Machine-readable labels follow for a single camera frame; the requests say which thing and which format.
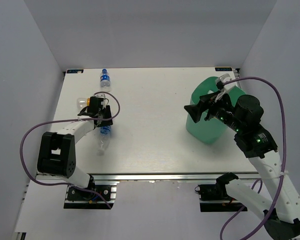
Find purple cable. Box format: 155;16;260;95
219;76;288;240
19;91;121;210

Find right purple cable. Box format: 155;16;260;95
219;76;288;240

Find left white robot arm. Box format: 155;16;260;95
37;93;113;200

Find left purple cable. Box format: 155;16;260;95
19;91;121;210

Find small bottle yellow cap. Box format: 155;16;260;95
76;97;90;112

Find right blue table sticker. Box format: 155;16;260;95
214;67;233;72

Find clear bottle blue label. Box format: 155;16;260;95
97;125;112;156

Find blue cap water bottle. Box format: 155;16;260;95
100;68;111;92

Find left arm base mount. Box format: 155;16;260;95
63;183;117;210

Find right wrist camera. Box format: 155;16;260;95
214;73;236;103

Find blue table sticker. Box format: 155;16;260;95
66;69;84;74
214;67;233;72

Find green plastic bin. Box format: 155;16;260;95
184;76;246;145

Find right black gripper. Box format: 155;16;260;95
183;90;244;133

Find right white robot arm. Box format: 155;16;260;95
184;93;300;240

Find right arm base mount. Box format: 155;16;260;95
194;172;248;213

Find left blue table sticker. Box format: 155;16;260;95
66;69;84;74

